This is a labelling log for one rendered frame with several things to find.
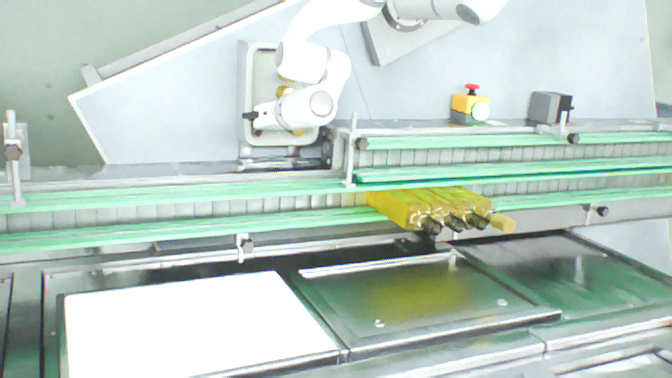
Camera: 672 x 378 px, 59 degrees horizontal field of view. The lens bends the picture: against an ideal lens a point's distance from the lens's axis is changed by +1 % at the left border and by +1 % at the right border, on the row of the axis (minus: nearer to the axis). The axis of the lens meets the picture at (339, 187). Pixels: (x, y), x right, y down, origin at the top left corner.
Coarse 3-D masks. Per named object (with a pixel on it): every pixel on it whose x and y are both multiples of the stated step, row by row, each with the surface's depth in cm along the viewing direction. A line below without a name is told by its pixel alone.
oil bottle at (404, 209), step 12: (372, 192) 140; (384, 192) 135; (396, 192) 135; (372, 204) 140; (384, 204) 135; (396, 204) 130; (408, 204) 127; (420, 204) 127; (396, 216) 130; (408, 216) 126; (420, 216) 125; (408, 228) 127; (420, 228) 126
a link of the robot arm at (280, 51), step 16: (320, 0) 101; (336, 0) 99; (352, 0) 97; (368, 0) 97; (304, 16) 101; (320, 16) 99; (336, 16) 99; (352, 16) 99; (368, 16) 100; (288, 32) 104; (304, 32) 100; (288, 48) 103; (304, 48) 105; (320, 48) 107; (288, 64) 104; (304, 64) 105; (320, 64) 107; (304, 80) 108
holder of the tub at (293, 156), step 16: (240, 48) 131; (240, 64) 132; (240, 80) 132; (240, 96) 133; (240, 112) 134; (240, 128) 134; (240, 144) 139; (240, 160) 138; (256, 160) 139; (272, 160) 140; (288, 160) 141; (304, 160) 142
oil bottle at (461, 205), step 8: (432, 192) 138; (440, 192) 137; (448, 192) 138; (448, 200) 133; (456, 200) 132; (464, 200) 133; (456, 208) 130; (464, 208) 130; (472, 208) 131; (456, 216) 130
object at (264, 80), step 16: (256, 48) 125; (272, 48) 127; (256, 64) 134; (272, 64) 135; (256, 80) 135; (272, 80) 136; (256, 96) 136; (272, 96) 137; (256, 144) 132; (272, 144) 133; (288, 144) 135
